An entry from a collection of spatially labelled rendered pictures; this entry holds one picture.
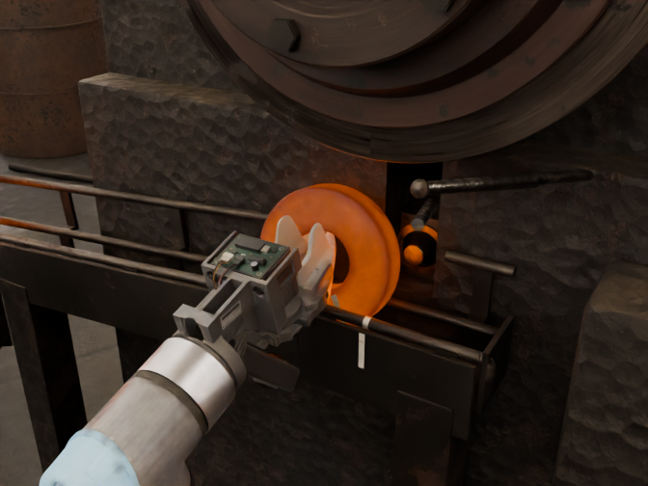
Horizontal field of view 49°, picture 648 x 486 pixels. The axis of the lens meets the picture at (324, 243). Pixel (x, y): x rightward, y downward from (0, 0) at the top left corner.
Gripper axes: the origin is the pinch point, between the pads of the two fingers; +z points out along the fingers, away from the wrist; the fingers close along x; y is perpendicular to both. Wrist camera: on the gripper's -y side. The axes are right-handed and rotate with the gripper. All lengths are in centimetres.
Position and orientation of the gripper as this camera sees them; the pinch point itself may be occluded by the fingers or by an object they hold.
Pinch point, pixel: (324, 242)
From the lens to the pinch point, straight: 73.7
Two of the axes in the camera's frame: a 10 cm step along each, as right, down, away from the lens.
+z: 5.0, -6.0, 6.3
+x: -8.6, -2.2, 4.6
